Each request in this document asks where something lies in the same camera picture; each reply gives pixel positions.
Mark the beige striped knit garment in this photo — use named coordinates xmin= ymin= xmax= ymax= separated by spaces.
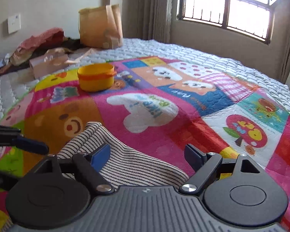
xmin=57 ymin=122 xmax=188 ymax=188

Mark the red and dark clothes pile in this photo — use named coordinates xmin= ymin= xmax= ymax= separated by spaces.
xmin=0 ymin=27 xmax=84 ymax=76

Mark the colourful cartoon play mat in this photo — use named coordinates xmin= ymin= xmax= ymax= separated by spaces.
xmin=0 ymin=57 xmax=290 ymax=229

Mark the yellow round plastic container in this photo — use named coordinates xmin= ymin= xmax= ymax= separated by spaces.
xmin=77 ymin=63 xmax=117 ymax=92

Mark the pink gift box with ribbon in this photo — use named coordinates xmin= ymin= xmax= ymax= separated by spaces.
xmin=29 ymin=48 xmax=95 ymax=78

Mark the brown paper bag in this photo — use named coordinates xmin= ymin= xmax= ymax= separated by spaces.
xmin=78 ymin=4 xmax=123 ymax=49

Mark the brown framed window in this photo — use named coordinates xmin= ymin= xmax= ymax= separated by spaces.
xmin=177 ymin=0 xmax=280 ymax=44

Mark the grey curtain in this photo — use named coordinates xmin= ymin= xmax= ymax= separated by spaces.
xmin=122 ymin=0 xmax=177 ymax=43

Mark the white wall switch panel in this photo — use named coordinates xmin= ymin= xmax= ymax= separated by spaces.
xmin=7 ymin=14 xmax=21 ymax=34

